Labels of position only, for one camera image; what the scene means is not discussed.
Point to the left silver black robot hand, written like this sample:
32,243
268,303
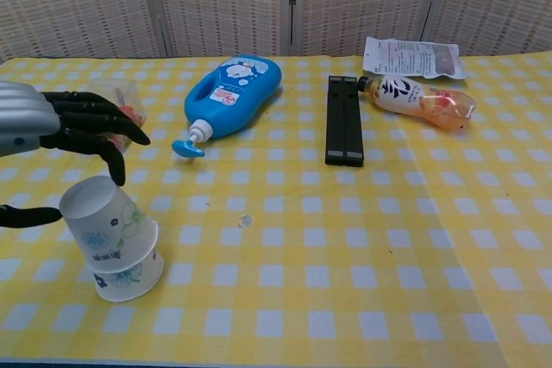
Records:
26,118

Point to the white floral paper cup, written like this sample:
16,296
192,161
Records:
108,221
129,282

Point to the clear plastic box with clips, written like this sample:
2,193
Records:
129,96

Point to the blue pump dispenser bottle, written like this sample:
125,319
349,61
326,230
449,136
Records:
237,92

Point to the yellow checkered tablecloth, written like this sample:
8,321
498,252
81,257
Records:
509,170
280,234

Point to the black rectangular bar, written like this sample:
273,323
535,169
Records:
344,122

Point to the white printed snack packet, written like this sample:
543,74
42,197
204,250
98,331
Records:
409,58

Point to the orange drink bottle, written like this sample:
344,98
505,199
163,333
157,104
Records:
414,98

